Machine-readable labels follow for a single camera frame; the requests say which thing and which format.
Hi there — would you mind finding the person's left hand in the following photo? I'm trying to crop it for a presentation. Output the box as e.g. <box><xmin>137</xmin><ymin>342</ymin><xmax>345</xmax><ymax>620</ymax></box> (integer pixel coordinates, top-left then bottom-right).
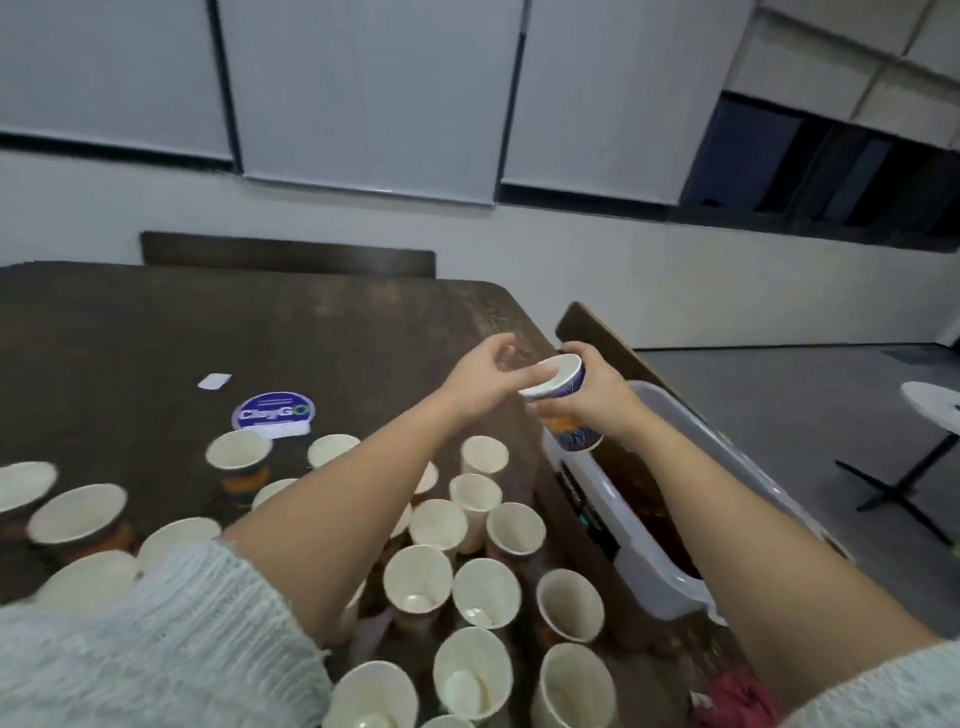
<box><xmin>435</xmin><ymin>331</ymin><xmax>564</xmax><ymax>429</ymax></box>

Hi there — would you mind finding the person's right hand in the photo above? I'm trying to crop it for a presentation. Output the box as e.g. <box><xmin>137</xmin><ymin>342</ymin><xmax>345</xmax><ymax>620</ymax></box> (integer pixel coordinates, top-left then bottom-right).
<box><xmin>528</xmin><ymin>340</ymin><xmax>654</xmax><ymax>449</ymax></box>

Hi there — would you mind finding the orange blue patterned paper cup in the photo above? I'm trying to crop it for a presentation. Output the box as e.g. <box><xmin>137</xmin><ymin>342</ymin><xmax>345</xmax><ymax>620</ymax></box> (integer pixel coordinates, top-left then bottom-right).
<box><xmin>519</xmin><ymin>354</ymin><xmax>605</xmax><ymax>455</ymax></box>

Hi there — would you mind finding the white paper cup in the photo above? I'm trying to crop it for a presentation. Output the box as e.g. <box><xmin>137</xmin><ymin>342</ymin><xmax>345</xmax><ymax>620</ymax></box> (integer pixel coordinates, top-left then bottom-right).
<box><xmin>448</xmin><ymin>472</ymin><xmax>504</xmax><ymax>554</ymax></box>
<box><xmin>460</xmin><ymin>435</ymin><xmax>512</xmax><ymax>479</ymax></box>

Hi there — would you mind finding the clear plastic storage bin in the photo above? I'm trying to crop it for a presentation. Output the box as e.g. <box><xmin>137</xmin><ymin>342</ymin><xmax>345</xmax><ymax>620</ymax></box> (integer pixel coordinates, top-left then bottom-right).
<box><xmin>543</xmin><ymin>379</ymin><xmax>857</xmax><ymax>624</ymax></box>

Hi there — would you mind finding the group of paper cups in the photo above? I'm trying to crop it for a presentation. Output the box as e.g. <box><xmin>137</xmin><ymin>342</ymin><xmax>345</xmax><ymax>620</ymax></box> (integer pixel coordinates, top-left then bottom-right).
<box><xmin>0</xmin><ymin>427</ymin><xmax>620</xmax><ymax>728</ymax></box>

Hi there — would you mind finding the person's right forearm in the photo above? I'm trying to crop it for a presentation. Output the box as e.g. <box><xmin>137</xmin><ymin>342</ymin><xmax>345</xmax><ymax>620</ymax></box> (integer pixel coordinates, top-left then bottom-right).
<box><xmin>622</xmin><ymin>412</ymin><xmax>960</xmax><ymax>728</ymax></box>

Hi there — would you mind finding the person's left forearm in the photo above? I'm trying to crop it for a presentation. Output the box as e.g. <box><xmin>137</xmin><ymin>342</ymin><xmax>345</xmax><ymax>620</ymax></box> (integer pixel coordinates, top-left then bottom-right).
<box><xmin>0</xmin><ymin>393</ymin><xmax>482</xmax><ymax>728</ymax></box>

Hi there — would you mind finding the dark wooden chair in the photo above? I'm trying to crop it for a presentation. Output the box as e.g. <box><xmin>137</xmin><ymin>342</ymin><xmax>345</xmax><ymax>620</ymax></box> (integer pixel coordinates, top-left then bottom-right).
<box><xmin>141</xmin><ymin>229</ymin><xmax>438</xmax><ymax>279</ymax></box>
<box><xmin>555</xmin><ymin>301</ymin><xmax>707</xmax><ymax>414</ymax></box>

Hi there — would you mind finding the round blue sticker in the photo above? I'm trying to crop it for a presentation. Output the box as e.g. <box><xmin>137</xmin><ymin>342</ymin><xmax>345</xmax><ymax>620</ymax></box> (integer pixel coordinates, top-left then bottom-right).
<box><xmin>231</xmin><ymin>390</ymin><xmax>318</xmax><ymax>440</ymax></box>

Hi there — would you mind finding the dark wooden table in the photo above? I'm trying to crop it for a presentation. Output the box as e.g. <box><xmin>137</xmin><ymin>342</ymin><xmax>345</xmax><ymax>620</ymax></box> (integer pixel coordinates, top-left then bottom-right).
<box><xmin>0</xmin><ymin>262</ymin><xmax>752</xmax><ymax>728</ymax></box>

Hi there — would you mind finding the dark window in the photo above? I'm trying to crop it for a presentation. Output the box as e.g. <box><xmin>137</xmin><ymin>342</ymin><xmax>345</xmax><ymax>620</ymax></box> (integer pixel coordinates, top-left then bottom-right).
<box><xmin>678</xmin><ymin>93</ymin><xmax>960</xmax><ymax>249</ymax></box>

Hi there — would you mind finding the dark red cloth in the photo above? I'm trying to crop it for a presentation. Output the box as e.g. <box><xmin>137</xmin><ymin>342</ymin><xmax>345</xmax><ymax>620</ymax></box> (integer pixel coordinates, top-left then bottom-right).
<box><xmin>690</xmin><ymin>667</ymin><xmax>782</xmax><ymax>728</ymax></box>

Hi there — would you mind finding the round white side table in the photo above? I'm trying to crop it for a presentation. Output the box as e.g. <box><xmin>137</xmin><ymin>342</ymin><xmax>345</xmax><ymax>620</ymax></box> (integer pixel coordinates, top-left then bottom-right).
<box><xmin>837</xmin><ymin>379</ymin><xmax>960</xmax><ymax>545</ymax></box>

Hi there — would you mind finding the white wall panel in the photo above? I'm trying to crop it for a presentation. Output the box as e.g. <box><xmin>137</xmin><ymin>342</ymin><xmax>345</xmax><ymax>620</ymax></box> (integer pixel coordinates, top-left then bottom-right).
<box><xmin>502</xmin><ymin>0</ymin><xmax>759</xmax><ymax>207</ymax></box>
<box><xmin>0</xmin><ymin>0</ymin><xmax>234</xmax><ymax>159</ymax></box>
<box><xmin>217</xmin><ymin>0</ymin><xmax>527</xmax><ymax>204</ymax></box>

